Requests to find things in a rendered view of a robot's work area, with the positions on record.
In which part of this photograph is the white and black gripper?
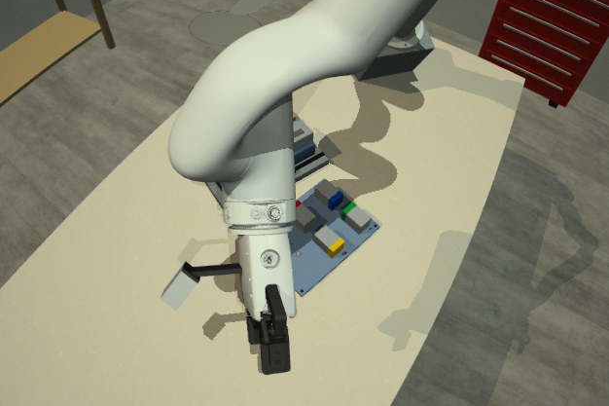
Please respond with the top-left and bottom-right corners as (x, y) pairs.
(228, 224), (297, 375)

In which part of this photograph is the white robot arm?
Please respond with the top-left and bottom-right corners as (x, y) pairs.
(161, 0), (438, 311)

